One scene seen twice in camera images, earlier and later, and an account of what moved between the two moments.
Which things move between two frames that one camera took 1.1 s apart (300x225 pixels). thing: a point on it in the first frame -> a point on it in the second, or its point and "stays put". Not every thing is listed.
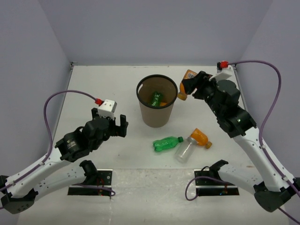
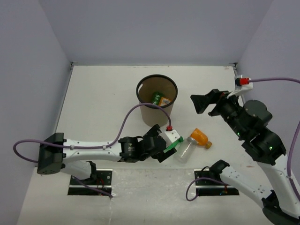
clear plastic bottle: x=185 y=149 stays put
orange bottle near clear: x=201 y=139 stays put
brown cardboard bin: x=157 y=116 stays put
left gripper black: x=120 y=131 -> x=154 y=131
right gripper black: x=190 y=84 -> x=200 y=101
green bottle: x=156 y=100 stays put
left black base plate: x=102 y=187 stays put
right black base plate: x=208 y=187 stays put
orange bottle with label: x=189 y=74 -> x=164 y=101
